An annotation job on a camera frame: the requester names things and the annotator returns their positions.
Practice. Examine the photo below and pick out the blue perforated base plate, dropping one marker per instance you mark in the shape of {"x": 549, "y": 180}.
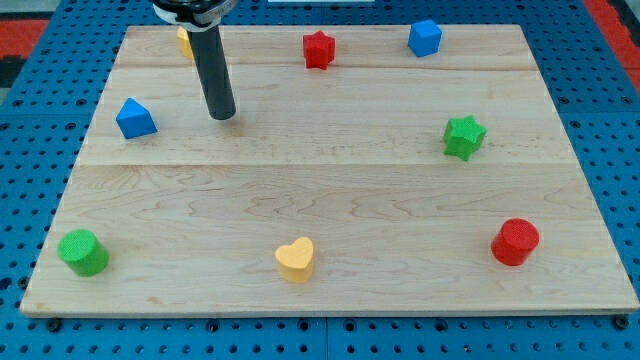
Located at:
{"x": 61, "y": 54}

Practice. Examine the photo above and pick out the blue triangular prism block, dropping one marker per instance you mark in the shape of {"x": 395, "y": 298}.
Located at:
{"x": 134, "y": 120}

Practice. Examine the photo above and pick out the light wooden board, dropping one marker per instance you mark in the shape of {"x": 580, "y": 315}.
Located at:
{"x": 351, "y": 157}

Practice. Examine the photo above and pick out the blue cube block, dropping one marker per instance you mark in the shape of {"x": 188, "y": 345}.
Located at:
{"x": 424, "y": 38}

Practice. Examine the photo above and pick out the yellow block behind rod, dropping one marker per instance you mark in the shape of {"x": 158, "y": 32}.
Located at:
{"x": 184, "y": 43}

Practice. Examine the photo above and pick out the green star block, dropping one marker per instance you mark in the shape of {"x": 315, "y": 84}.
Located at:
{"x": 463, "y": 137}

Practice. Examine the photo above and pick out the red cylinder block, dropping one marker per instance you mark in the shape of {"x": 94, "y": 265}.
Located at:
{"x": 515, "y": 241}

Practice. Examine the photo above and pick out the red star block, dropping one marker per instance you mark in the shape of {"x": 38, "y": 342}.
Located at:
{"x": 318, "y": 50}

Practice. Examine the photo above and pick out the yellow heart block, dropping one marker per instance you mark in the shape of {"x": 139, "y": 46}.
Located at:
{"x": 295, "y": 261}

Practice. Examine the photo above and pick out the green cylinder block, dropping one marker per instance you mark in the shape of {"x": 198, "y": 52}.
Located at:
{"x": 83, "y": 253}

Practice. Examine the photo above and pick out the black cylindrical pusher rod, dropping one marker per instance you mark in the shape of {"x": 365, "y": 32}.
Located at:
{"x": 208, "y": 51}

